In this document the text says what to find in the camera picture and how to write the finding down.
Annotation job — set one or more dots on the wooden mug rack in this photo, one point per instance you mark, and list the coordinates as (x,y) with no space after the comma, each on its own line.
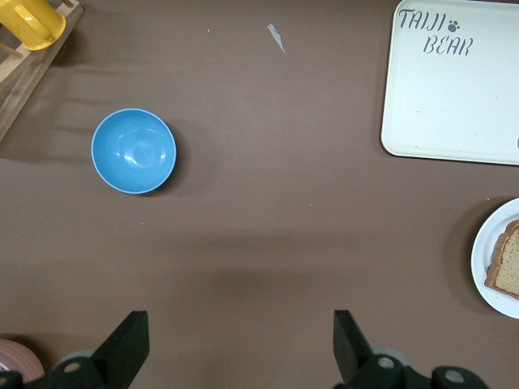
(28,77)

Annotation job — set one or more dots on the pink bowl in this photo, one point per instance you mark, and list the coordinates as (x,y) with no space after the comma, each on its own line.
(18,360)

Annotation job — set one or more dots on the white round plate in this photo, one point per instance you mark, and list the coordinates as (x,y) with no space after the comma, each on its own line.
(484,247)

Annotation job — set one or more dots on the yellow mug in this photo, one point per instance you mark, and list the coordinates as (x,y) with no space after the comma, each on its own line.
(28,20)

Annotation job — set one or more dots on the blue bowl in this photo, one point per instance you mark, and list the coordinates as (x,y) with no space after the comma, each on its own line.
(134,150)

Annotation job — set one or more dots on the cream bear print tray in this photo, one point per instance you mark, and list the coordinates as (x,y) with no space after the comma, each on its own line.
(446,101)

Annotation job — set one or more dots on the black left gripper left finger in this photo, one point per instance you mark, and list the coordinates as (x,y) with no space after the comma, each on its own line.
(121,356)

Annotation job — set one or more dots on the small grey paper scrap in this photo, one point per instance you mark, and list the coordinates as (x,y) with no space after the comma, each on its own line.
(276,38)

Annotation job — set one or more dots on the bread slice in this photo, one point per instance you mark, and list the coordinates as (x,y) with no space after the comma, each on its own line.
(509,263)

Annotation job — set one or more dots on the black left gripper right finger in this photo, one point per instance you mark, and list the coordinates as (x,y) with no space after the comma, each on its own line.
(357,360)

